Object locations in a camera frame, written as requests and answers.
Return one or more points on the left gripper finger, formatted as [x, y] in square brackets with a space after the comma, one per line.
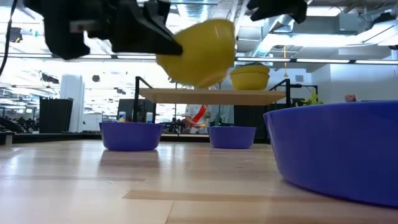
[158, 14]
[140, 37]

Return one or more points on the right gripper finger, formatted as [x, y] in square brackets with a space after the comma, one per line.
[270, 7]
[301, 11]

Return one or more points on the blue plastic bowl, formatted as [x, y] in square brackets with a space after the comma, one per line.
[231, 138]
[130, 137]
[335, 149]

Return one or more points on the round black ceiling device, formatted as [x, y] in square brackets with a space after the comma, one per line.
[15, 35]

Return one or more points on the long white light strip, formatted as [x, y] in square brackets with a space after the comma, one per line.
[323, 60]

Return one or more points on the white column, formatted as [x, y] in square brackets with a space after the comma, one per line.
[72, 102]

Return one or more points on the yellow hanging pendant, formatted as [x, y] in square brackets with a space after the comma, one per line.
[285, 74]

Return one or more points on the black box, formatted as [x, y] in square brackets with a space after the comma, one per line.
[146, 105]

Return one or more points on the black partition panel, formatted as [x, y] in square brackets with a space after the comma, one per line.
[56, 115]

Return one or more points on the white wipes canister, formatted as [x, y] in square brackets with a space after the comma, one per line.
[122, 116]
[149, 117]

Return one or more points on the green potted plant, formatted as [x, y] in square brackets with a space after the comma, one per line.
[312, 100]

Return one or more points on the person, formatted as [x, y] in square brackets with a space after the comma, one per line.
[194, 113]
[350, 98]

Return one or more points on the wooden shelf board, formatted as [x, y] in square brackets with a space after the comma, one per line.
[217, 97]

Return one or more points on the black low cabinet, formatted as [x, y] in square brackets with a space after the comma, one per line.
[248, 115]

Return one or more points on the silver ventilation duct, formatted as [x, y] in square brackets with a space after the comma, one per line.
[194, 11]

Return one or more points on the black metal shelf frame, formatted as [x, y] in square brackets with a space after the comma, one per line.
[136, 93]

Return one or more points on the grey wall vent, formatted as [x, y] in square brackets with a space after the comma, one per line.
[299, 78]

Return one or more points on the black table frame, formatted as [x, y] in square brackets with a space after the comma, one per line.
[46, 137]

